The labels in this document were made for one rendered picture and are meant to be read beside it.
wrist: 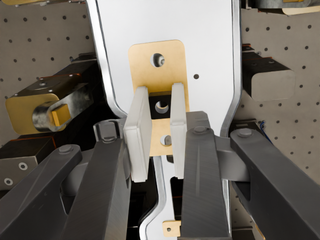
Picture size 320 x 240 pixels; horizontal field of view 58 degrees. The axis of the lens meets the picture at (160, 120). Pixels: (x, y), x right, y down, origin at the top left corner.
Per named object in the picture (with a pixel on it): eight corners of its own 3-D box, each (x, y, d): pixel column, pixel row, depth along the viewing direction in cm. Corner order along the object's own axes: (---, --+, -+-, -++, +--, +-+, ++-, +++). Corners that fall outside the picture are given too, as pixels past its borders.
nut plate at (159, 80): (193, 151, 22) (194, 158, 21) (144, 155, 22) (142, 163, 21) (184, 38, 19) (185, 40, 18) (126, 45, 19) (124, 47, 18)
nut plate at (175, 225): (204, 218, 56) (205, 223, 55) (205, 233, 58) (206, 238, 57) (161, 221, 57) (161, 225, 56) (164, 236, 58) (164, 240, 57)
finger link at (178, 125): (169, 124, 13) (186, 122, 13) (172, 83, 19) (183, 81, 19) (175, 180, 14) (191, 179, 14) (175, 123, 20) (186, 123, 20)
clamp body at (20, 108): (114, 73, 77) (67, 133, 42) (74, 78, 78) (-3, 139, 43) (109, 48, 74) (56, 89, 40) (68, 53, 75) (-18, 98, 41)
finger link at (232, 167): (187, 155, 12) (264, 150, 11) (185, 111, 16) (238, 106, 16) (190, 186, 12) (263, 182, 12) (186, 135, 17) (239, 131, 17)
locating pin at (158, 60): (175, 63, 47) (175, 72, 40) (155, 65, 47) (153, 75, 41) (173, 42, 45) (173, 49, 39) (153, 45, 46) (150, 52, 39)
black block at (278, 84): (260, 62, 74) (312, 97, 47) (222, 66, 75) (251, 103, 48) (261, 41, 72) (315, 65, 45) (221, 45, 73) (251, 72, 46)
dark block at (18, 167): (106, 95, 79) (45, 187, 40) (82, 98, 79) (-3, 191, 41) (103, 77, 77) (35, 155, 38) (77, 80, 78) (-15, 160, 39)
